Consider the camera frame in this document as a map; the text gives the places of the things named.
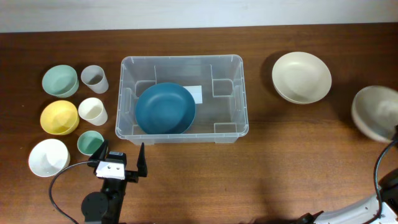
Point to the small green cup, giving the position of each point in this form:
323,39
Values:
89,142

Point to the white bowl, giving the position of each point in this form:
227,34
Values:
48,158

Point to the grey cup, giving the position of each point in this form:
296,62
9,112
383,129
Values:
94,77

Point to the green bowl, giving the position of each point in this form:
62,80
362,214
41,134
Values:
61,81

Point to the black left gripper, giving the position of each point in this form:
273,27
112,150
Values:
132,176

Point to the clear plastic storage container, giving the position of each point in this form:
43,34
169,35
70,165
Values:
221,118

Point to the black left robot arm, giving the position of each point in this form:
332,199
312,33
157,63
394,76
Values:
104,206

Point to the beige plate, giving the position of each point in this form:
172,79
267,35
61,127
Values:
301,78
374,112

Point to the cream cup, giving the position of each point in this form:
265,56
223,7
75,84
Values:
93,111

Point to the yellow bowl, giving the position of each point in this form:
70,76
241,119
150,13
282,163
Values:
59,118

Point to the blue plate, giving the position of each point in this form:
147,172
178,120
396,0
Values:
165,108

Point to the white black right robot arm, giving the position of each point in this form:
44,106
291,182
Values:
362,210

